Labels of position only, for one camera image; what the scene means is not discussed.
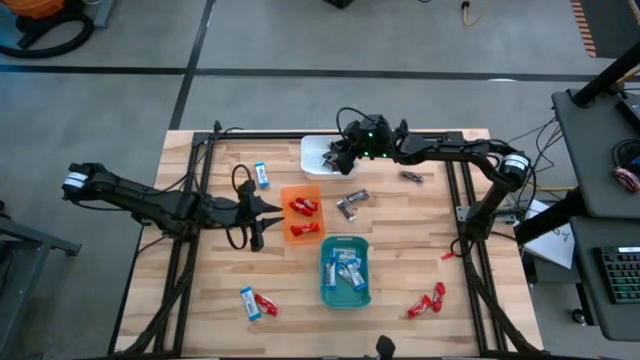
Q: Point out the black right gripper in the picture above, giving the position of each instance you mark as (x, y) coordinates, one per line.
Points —
(375, 145)

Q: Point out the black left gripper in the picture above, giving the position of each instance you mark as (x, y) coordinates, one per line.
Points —
(227, 212)

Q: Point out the brown Hershey's candy bar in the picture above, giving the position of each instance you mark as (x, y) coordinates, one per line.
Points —
(411, 176)
(331, 153)
(328, 165)
(358, 196)
(346, 211)

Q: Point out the red KitKat candy bar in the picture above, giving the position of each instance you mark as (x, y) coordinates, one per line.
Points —
(309, 204)
(439, 296)
(305, 229)
(266, 305)
(419, 306)
(299, 209)

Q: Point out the blue white Hershey's candy bar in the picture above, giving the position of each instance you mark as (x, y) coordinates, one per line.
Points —
(344, 274)
(261, 175)
(330, 275)
(250, 303)
(342, 253)
(357, 277)

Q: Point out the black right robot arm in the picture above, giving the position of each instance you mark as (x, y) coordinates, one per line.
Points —
(450, 148)

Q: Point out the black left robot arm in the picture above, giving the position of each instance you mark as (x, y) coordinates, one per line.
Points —
(145, 200)

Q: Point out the white plastic bin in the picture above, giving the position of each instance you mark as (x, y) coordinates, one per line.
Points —
(312, 150)

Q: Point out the orange translucent plastic bin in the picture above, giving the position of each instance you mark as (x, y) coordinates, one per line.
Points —
(317, 218)

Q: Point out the teal plastic bin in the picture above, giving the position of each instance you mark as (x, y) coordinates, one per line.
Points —
(345, 300)

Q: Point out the grey mounting plate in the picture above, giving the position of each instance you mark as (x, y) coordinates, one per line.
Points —
(462, 212)

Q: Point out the black floor object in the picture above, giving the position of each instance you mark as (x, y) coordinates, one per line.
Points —
(340, 3)

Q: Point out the small red tag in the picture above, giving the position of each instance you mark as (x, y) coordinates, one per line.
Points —
(448, 255)

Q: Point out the black rounded object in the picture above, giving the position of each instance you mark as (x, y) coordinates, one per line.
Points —
(385, 346)

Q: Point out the white paper sheet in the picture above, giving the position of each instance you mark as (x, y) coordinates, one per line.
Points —
(555, 245)

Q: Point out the grey metal cart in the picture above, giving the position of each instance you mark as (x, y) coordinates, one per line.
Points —
(30, 235)

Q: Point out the grey desk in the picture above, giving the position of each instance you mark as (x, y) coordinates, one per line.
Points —
(585, 300)
(590, 160)

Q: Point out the grey floor box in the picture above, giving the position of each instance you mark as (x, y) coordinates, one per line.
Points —
(104, 12)

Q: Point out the black flat device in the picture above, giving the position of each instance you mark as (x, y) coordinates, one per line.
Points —
(632, 112)

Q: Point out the black caster wheel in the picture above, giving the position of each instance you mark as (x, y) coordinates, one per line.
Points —
(578, 316)

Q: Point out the dark mat with striped edge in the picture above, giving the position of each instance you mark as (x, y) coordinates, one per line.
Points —
(615, 25)

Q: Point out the black keyboard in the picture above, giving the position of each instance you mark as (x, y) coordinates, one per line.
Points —
(622, 275)

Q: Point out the orange vacuum cleaner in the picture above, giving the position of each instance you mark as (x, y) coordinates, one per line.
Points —
(35, 7)

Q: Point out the black stand post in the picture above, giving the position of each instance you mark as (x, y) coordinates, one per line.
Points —
(605, 77)

